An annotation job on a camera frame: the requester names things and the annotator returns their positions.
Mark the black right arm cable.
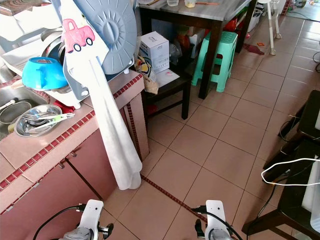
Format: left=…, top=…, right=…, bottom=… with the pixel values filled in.
left=191, top=205, right=244, bottom=240

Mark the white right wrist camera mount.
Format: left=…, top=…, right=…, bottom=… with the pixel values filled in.
left=205, top=200, right=227, bottom=232

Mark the dark wood table marble top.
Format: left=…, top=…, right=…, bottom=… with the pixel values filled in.
left=137, top=0, right=258, bottom=100

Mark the upright steel plate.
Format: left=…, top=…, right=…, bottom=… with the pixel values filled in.
left=39, top=27, right=66, bottom=66

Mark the dark wooden furniture frame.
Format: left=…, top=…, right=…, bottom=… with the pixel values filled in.
left=242, top=90, right=320, bottom=236

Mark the utensil with pale green handle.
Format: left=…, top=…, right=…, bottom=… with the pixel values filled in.
left=30, top=113, right=76, bottom=132

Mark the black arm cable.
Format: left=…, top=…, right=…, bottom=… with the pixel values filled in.
left=32, top=202, right=86, bottom=240
left=191, top=205, right=244, bottom=240

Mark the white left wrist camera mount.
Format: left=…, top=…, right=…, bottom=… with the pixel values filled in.
left=81, top=199, right=106, bottom=232

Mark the low dark wooden stool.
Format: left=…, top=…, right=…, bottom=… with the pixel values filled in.
left=142, top=70, right=193, bottom=121

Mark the white towel pink car print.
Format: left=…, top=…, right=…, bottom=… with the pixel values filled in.
left=52, top=0, right=143, bottom=191

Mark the shallow steel dish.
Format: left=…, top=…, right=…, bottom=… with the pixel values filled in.
left=14, top=104, right=63, bottom=138

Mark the white plastic dish rack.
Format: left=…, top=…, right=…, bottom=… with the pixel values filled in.
left=0, top=30, right=88, bottom=110

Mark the blue plastic bowl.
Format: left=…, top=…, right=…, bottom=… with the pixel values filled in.
left=21, top=56, right=70, bottom=92

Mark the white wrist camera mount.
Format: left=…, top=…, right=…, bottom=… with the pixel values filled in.
left=205, top=200, right=227, bottom=232
left=81, top=199, right=106, bottom=232

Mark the round steel strainer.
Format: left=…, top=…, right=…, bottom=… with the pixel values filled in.
left=0, top=101, right=33, bottom=125

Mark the white looped cable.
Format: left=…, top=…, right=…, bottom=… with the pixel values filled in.
left=261, top=157, right=320, bottom=187

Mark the white metal walker leg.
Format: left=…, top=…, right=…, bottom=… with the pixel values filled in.
left=262, top=0, right=279, bottom=56

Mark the green plastic stool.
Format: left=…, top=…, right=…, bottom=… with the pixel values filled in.
left=192, top=31, right=238, bottom=94

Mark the white paper sheet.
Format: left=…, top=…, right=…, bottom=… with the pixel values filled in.
left=152, top=70, right=181, bottom=88

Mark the white plastic ladle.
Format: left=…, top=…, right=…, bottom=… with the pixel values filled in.
left=0, top=99, right=17, bottom=110

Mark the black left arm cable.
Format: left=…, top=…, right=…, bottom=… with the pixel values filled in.
left=32, top=202, right=86, bottom=240

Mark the grey ribbed plastic cover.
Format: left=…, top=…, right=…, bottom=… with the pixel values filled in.
left=77, top=0, right=138, bottom=76

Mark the white cardboard box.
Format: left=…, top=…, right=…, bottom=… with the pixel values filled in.
left=139, top=31, right=171, bottom=75

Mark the stainless steel sink basin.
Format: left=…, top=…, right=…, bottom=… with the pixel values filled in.
left=0, top=87, right=48, bottom=140

